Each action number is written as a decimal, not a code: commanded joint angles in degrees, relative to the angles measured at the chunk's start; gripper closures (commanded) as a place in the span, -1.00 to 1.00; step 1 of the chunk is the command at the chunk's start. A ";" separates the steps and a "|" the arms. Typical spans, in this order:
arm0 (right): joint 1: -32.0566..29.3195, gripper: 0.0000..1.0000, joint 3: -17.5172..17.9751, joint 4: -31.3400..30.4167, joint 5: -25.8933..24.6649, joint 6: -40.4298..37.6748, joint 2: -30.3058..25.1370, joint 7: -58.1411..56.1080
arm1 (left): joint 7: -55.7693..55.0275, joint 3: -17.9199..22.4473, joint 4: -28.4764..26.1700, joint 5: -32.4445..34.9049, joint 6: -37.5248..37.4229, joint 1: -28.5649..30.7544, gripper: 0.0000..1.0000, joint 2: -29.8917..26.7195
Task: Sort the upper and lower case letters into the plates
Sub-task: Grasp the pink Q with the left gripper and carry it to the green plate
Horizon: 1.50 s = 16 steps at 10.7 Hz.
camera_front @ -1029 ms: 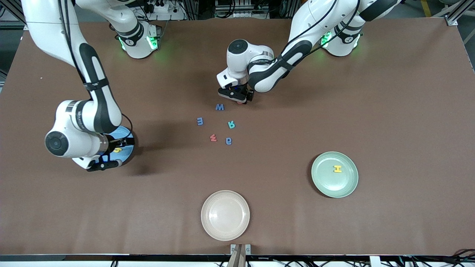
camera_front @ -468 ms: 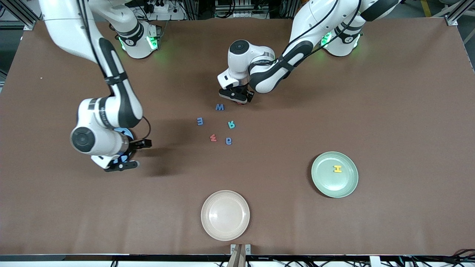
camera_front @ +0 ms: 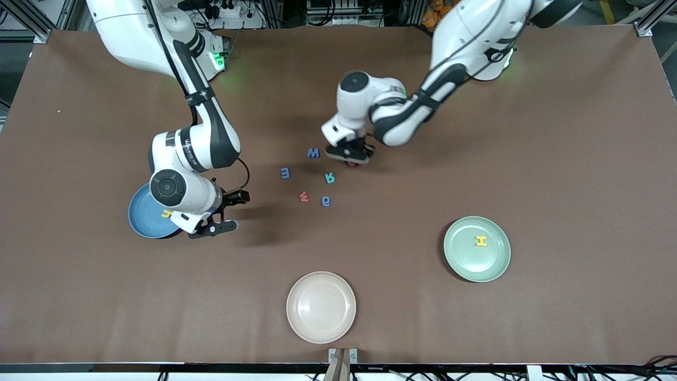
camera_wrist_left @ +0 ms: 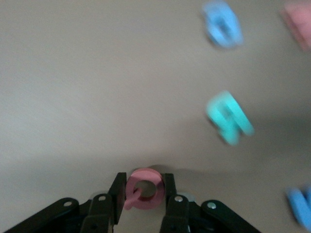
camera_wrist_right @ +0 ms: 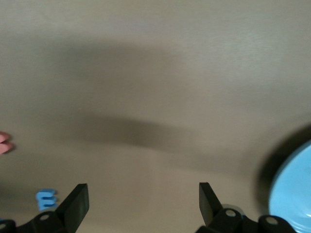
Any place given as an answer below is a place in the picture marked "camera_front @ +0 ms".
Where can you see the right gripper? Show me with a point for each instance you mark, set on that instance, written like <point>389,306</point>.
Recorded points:
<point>230,199</point>

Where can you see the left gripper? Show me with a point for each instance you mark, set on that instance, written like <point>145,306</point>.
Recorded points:
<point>369,149</point>

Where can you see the teal foam letter R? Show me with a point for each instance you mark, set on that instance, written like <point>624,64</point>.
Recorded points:
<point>329,178</point>

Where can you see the dark blue foam letter W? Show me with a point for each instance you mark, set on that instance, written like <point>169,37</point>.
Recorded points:
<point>313,153</point>

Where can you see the blue foam letter m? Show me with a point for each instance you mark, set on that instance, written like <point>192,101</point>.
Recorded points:
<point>285,173</point>

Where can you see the blue foam letter g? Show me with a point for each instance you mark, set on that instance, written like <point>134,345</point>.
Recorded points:
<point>324,201</point>

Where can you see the yellow foam capital letter H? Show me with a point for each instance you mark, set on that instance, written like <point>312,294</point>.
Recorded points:
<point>481,241</point>

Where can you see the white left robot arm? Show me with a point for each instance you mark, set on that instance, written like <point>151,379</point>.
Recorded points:
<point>476,32</point>

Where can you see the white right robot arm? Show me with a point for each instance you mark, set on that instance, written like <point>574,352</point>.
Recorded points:
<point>132,37</point>

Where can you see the blue plate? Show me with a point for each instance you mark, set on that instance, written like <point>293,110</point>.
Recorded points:
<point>143,222</point>

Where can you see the beige plate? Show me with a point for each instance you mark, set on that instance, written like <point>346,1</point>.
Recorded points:
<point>321,307</point>

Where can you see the black electronics box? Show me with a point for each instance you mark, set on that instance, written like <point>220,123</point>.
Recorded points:
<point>344,13</point>

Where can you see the green plate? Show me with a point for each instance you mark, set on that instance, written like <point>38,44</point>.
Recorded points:
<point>465,259</point>

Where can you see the pile of orange bags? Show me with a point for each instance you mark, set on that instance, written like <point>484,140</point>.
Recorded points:
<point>431,18</point>

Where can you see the brown table cover sheet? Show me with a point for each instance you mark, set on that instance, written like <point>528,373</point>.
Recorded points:
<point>106,291</point>

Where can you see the white power strip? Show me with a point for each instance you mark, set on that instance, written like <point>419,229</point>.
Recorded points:
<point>248,22</point>

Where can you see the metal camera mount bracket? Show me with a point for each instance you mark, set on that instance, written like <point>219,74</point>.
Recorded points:
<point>341,360</point>

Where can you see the aluminium frame post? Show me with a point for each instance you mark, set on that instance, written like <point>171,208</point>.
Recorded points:
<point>42,37</point>
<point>642,30</point>

